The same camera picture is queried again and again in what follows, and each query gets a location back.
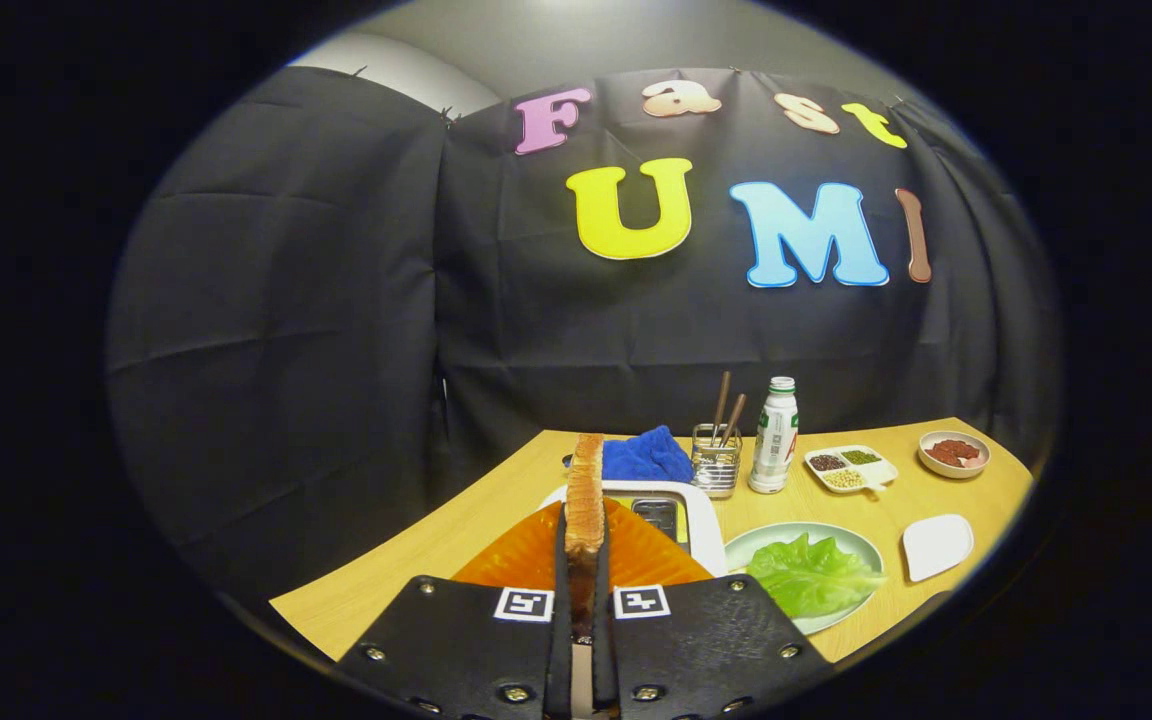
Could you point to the brown chopstick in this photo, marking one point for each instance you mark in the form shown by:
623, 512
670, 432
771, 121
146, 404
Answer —
735, 418
722, 400

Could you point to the white meat dish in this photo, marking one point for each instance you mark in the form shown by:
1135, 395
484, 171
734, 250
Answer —
951, 473

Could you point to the pale green plate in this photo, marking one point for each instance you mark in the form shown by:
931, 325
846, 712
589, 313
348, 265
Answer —
751, 550

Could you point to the red meat slice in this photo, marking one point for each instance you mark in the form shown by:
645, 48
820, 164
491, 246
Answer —
939, 457
961, 448

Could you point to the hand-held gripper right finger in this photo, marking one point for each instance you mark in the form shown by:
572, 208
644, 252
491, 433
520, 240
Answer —
604, 650

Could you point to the blue cloth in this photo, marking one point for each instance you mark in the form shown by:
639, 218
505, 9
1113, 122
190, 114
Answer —
646, 455

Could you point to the black backdrop cloth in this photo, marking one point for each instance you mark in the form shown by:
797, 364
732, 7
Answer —
336, 300

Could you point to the white bottle green cap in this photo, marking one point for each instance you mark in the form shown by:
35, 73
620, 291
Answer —
774, 450

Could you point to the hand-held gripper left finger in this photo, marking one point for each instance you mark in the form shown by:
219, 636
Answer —
561, 640

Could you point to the white divided dish with beans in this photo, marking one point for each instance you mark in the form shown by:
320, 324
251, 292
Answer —
881, 470

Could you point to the toasted bread slice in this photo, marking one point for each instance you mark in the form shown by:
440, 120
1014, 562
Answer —
584, 500

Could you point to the green lettuce leaf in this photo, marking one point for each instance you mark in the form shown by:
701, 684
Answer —
811, 580

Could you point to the white rounded square plate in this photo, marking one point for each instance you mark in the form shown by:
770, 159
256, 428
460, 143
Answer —
936, 548

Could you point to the white toaster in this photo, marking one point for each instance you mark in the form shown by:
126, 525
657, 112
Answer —
701, 530

